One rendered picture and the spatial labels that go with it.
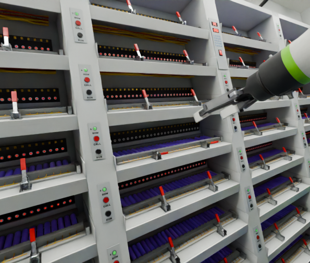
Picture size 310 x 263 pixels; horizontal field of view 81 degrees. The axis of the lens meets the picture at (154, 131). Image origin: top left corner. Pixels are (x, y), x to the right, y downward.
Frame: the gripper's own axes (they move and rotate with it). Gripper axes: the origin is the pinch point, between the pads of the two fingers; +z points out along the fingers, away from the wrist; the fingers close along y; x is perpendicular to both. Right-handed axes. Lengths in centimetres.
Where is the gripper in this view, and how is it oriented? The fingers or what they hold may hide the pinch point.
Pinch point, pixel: (211, 115)
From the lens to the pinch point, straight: 65.0
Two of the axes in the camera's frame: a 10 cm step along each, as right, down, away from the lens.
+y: 8.6, -1.2, 5.0
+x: -2.7, -9.3, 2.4
